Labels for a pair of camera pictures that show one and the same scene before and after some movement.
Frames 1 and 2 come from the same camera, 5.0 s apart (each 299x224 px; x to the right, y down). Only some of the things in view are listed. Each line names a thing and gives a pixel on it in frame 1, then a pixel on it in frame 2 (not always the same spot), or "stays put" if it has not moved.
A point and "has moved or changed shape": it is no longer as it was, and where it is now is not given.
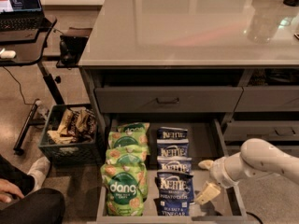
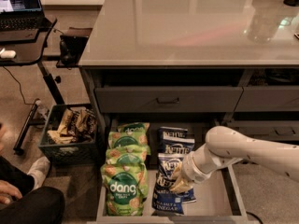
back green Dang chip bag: [134, 128] stays put
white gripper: [219, 171] -> [190, 171]
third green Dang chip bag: [137, 138] stays put
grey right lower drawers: [282, 134] stays put
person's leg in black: [43, 206] stays put
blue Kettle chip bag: [175, 193] has moved or changed shape
